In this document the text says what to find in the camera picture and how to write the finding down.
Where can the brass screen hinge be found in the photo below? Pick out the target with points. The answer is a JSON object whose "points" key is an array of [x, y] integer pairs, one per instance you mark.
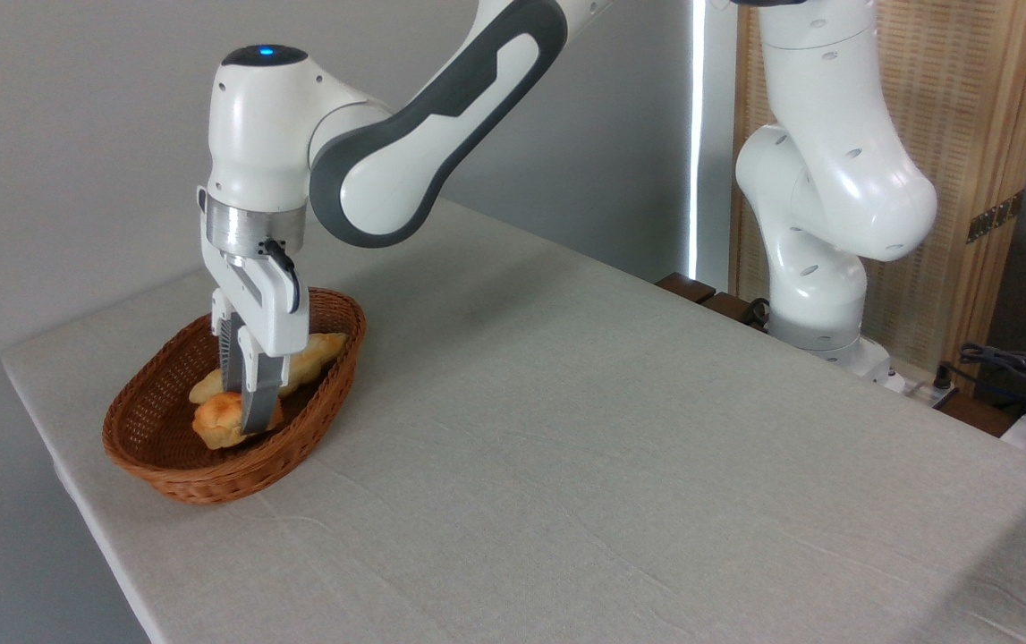
{"points": [[996, 216]]}

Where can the wooden folding screen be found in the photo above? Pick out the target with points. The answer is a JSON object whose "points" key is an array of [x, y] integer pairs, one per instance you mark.
{"points": [[978, 107]]}

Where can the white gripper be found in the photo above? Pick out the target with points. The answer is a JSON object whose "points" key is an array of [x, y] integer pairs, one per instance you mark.
{"points": [[271, 304]]}

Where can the round golden bread bun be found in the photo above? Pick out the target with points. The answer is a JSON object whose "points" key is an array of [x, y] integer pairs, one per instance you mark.
{"points": [[217, 422]]}

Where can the light grey tablecloth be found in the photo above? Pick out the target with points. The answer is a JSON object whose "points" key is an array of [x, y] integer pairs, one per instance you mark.
{"points": [[611, 492]]}

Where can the brown wicker basket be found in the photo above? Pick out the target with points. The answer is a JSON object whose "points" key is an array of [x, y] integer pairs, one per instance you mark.
{"points": [[164, 465]]}

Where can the long braided bread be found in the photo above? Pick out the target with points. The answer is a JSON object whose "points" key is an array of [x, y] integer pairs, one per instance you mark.
{"points": [[320, 349]]}

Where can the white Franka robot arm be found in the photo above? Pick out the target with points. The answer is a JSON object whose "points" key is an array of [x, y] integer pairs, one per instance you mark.
{"points": [[441, 107]]}

